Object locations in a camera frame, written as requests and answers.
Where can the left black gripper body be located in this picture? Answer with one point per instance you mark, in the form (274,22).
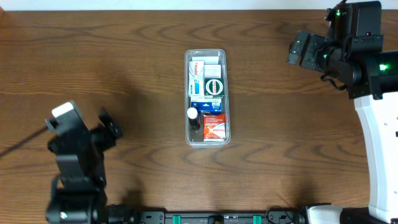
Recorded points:
(94,137)

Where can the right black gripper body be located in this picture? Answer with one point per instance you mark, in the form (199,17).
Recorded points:
(311,55)

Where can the black bottle white cap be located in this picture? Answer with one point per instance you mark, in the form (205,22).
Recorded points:
(193,118)

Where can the blue tall box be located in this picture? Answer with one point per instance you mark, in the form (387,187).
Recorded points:
(208,105)

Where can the green square box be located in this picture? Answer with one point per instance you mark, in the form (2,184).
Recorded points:
(214,88)

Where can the white Panadol box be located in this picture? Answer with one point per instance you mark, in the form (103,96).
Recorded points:
(196,78)

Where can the clear plastic container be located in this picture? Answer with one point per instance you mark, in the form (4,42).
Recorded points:
(210,57)

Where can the red Panadol box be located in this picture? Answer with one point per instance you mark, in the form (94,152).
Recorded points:
(214,129)

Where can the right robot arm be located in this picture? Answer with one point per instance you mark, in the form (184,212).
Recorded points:
(369,75)

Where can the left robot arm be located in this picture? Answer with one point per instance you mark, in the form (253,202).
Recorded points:
(77,194)

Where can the black mounting rail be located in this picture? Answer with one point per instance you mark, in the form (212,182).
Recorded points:
(273,215)

